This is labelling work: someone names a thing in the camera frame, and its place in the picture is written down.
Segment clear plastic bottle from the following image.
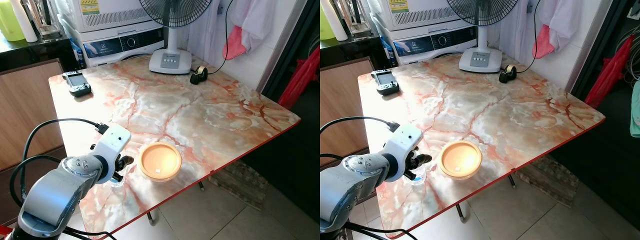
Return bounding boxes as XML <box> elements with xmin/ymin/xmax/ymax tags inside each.
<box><xmin>107</xmin><ymin>170</ymin><xmax>129</xmax><ymax>189</ymax></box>
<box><xmin>409</xmin><ymin>166</ymin><xmax>429</xmax><ymax>187</ymax></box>

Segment orange round plastic bowl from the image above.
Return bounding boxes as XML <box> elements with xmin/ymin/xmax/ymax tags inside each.
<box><xmin>138</xmin><ymin>142</ymin><xmax>183</xmax><ymax>183</ymax></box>
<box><xmin>439</xmin><ymin>140</ymin><xmax>484</xmax><ymax>181</ymax></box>

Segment marble pattern folding table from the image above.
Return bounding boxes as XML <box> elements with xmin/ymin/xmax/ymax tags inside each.
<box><xmin>48</xmin><ymin>54</ymin><xmax>302</xmax><ymax>237</ymax></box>
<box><xmin>357</xmin><ymin>52</ymin><xmax>606</xmax><ymax>239</ymax></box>

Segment grey handheld controller device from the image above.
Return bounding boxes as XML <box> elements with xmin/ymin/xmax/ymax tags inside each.
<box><xmin>62</xmin><ymin>71</ymin><xmax>93</xmax><ymax>98</ymax></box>
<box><xmin>370</xmin><ymin>69</ymin><xmax>401</xmax><ymax>96</ymax></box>

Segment brown wooden cabinet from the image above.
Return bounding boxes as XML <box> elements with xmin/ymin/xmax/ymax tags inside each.
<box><xmin>320</xmin><ymin>56</ymin><xmax>376</xmax><ymax>155</ymax></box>
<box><xmin>0</xmin><ymin>58</ymin><xmax>69</xmax><ymax>172</ymax></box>

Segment black tape dispenser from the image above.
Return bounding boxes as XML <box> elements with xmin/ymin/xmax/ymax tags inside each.
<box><xmin>499</xmin><ymin>64</ymin><xmax>519</xmax><ymax>85</ymax></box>
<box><xmin>190</xmin><ymin>65</ymin><xmax>210</xmax><ymax>86</ymax></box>

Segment white table fan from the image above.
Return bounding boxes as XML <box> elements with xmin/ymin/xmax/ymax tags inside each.
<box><xmin>139</xmin><ymin>0</ymin><xmax>214</xmax><ymax>75</ymax></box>
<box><xmin>446</xmin><ymin>0</ymin><xmax>520</xmax><ymax>74</ymax></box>

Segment grey woven floor mat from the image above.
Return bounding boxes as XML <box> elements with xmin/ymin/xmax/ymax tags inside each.
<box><xmin>207</xmin><ymin>159</ymin><xmax>269</xmax><ymax>211</ymax></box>
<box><xmin>514</xmin><ymin>154</ymin><xmax>582</xmax><ymax>209</ymax></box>

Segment white washing machine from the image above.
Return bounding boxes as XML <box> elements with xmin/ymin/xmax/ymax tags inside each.
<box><xmin>56</xmin><ymin>0</ymin><xmax>167</xmax><ymax>69</ymax></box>
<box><xmin>369</xmin><ymin>0</ymin><xmax>479</xmax><ymax>67</ymax></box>

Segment red plastic bag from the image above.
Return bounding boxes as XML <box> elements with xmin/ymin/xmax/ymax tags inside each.
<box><xmin>277</xmin><ymin>46</ymin><xmax>321</xmax><ymax>109</ymax></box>
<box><xmin>584</xmin><ymin>34</ymin><xmax>636</xmax><ymax>109</ymax></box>

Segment pink hanging cloth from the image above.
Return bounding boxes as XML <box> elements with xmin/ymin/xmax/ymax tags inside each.
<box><xmin>531</xmin><ymin>24</ymin><xmax>556</xmax><ymax>60</ymax></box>
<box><xmin>222</xmin><ymin>25</ymin><xmax>248</xmax><ymax>61</ymax></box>

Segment clear glass jar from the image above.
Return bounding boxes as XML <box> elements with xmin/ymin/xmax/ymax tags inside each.
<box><xmin>332</xmin><ymin>0</ymin><xmax>374</xmax><ymax>39</ymax></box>
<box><xmin>22</xmin><ymin>0</ymin><xmax>62</xmax><ymax>41</ymax></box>

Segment white cylindrical roll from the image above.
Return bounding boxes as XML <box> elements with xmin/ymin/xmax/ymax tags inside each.
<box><xmin>10</xmin><ymin>0</ymin><xmax>39</xmax><ymax>44</ymax></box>
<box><xmin>321</xmin><ymin>0</ymin><xmax>350</xmax><ymax>42</ymax></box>

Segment green plastic container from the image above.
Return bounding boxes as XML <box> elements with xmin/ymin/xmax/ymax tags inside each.
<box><xmin>320</xmin><ymin>5</ymin><xmax>336</xmax><ymax>41</ymax></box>
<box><xmin>0</xmin><ymin>0</ymin><xmax>26</xmax><ymax>43</ymax></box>

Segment white hanging garment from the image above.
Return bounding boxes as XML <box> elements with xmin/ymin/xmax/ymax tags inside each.
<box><xmin>537</xmin><ymin>0</ymin><xmax>584</xmax><ymax>51</ymax></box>
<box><xmin>229</xmin><ymin>0</ymin><xmax>277</xmax><ymax>52</ymax></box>

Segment teal hanging cloth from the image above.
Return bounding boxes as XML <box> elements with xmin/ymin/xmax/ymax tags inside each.
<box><xmin>629</xmin><ymin>80</ymin><xmax>640</xmax><ymax>139</ymax></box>

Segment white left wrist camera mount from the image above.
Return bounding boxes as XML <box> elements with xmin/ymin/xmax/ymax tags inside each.
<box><xmin>91</xmin><ymin>124</ymin><xmax>132</xmax><ymax>184</ymax></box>
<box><xmin>382</xmin><ymin>123</ymin><xmax>424</xmax><ymax>182</ymax></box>

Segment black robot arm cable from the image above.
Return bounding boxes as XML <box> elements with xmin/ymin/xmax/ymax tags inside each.
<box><xmin>9</xmin><ymin>118</ymin><xmax>110</xmax><ymax>209</ymax></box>
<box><xmin>320</xmin><ymin>116</ymin><xmax>401</xmax><ymax>162</ymax></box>

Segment black fan power cable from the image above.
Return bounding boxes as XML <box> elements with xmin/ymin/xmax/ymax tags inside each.
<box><xmin>515</xmin><ymin>0</ymin><xmax>545</xmax><ymax>75</ymax></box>
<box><xmin>206</xmin><ymin>0</ymin><xmax>237</xmax><ymax>76</ymax></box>

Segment bundle of grey cables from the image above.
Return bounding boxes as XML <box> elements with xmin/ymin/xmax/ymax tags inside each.
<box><xmin>616</xmin><ymin>24</ymin><xmax>640</xmax><ymax>87</ymax></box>

